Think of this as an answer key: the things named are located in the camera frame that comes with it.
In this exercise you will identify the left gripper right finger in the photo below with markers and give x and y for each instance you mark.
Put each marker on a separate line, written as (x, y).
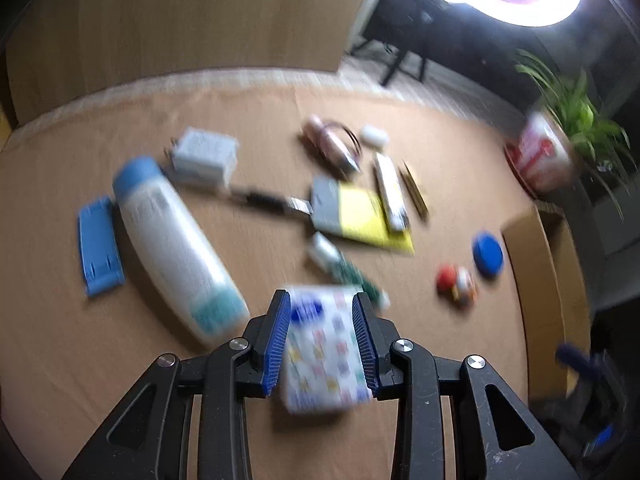
(375, 337)

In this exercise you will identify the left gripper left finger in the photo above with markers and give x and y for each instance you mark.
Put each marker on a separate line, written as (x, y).
(259, 368)

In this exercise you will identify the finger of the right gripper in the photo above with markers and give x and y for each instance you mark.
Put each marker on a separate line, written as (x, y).
(583, 365)

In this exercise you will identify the white patterned sticker pack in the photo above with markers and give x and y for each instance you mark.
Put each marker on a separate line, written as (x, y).
(322, 370)

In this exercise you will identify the red clown figurine toy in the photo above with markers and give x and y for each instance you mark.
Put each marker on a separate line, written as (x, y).
(456, 284)

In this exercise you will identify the yellow black card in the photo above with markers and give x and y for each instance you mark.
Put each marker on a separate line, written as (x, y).
(362, 218)

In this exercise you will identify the cardboard box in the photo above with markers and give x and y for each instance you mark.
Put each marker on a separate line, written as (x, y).
(551, 289)

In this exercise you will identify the green white glue stick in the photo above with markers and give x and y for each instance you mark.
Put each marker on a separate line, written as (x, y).
(329, 259)

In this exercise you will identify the white bottle blue cap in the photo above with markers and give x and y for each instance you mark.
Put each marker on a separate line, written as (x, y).
(176, 254)

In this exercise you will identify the grey card sleeve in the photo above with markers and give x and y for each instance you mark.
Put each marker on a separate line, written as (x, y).
(325, 205)

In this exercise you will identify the blue round lid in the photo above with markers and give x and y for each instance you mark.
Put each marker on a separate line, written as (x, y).
(487, 254)

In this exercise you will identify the white patterned long box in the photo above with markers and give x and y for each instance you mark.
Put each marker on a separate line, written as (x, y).
(391, 194)

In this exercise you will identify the black pen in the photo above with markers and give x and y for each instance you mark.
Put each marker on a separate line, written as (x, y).
(275, 204)

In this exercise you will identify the blue plastic comb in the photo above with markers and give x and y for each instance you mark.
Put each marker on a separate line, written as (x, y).
(98, 251)

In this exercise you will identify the white power adapter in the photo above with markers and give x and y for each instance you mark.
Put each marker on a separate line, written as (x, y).
(202, 158)

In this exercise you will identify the white eraser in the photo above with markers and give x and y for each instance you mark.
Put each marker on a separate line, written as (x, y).
(374, 137)

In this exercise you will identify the red white plant pot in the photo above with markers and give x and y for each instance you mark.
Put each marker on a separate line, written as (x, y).
(542, 159)

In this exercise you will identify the green potted plant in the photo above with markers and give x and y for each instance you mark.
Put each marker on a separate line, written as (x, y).
(601, 144)

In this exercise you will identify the black tripod stand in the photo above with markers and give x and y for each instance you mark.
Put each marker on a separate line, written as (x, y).
(392, 57)

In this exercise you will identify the wooden headboard panel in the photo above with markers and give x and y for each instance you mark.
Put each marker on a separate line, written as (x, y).
(64, 49)

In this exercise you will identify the pink tube with cord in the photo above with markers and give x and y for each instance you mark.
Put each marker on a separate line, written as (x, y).
(335, 143)

